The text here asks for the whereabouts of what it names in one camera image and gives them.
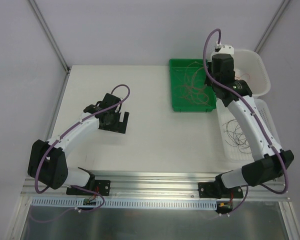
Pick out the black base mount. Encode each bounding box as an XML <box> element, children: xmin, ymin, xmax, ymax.
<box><xmin>198</xmin><ymin>182</ymin><xmax>244</xmax><ymax>199</ymax></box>
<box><xmin>66</xmin><ymin>179</ymin><xmax>111</xmax><ymax>196</ymax></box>

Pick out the white perforated basket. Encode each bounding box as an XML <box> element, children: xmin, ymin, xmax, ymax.
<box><xmin>216</xmin><ymin>98</ymin><xmax>280</xmax><ymax>163</ymax></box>

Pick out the aluminium corner post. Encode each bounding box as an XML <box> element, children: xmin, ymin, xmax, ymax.
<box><xmin>254</xmin><ymin>0</ymin><xmax>292</xmax><ymax>54</ymax></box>
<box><xmin>26</xmin><ymin>0</ymin><xmax>70</xmax><ymax>73</ymax></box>

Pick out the white plastic tub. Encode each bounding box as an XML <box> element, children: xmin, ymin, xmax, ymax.
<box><xmin>233</xmin><ymin>49</ymin><xmax>271</xmax><ymax>98</ymax></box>

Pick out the right aluminium corner post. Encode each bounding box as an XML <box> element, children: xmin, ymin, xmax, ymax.
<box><xmin>254</xmin><ymin>0</ymin><xmax>292</xmax><ymax>54</ymax></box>

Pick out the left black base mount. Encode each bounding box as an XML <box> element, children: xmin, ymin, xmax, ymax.
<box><xmin>66</xmin><ymin>179</ymin><xmax>111</xmax><ymax>196</ymax></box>

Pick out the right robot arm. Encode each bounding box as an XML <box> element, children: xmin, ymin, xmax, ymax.
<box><xmin>206</xmin><ymin>53</ymin><xmax>294</xmax><ymax>198</ymax></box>

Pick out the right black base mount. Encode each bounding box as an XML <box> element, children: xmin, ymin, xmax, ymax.
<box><xmin>198</xmin><ymin>182</ymin><xmax>244</xmax><ymax>199</ymax></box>

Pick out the aluminium rail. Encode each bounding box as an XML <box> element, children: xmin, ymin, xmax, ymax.
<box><xmin>20</xmin><ymin>170</ymin><xmax>292</xmax><ymax>202</ymax></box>

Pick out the green plastic tray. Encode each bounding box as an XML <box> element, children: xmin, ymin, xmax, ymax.
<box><xmin>169</xmin><ymin>58</ymin><xmax>217</xmax><ymax>112</ymax></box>

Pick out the white slotted cable duct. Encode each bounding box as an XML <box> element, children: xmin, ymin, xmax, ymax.
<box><xmin>31</xmin><ymin>197</ymin><xmax>217</xmax><ymax>211</ymax></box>

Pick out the thin black wire in basket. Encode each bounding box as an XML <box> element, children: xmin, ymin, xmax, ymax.
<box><xmin>221</xmin><ymin>119</ymin><xmax>253</xmax><ymax>153</ymax></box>

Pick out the red wire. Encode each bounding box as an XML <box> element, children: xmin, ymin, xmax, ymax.
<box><xmin>172</xmin><ymin>61</ymin><xmax>213</xmax><ymax>107</ymax></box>

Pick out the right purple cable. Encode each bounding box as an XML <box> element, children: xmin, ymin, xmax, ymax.
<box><xmin>203</xmin><ymin>28</ymin><xmax>291</xmax><ymax>218</ymax></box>

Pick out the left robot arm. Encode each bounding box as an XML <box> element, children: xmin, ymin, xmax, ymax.
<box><xmin>27</xmin><ymin>93</ymin><xmax>129</xmax><ymax>195</ymax></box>

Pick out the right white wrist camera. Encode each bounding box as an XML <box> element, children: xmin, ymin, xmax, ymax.
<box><xmin>210</xmin><ymin>42</ymin><xmax>235</xmax><ymax>57</ymax></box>

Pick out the left aluminium corner post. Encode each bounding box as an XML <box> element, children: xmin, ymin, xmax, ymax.
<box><xmin>26</xmin><ymin>0</ymin><xmax>70</xmax><ymax>73</ymax></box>

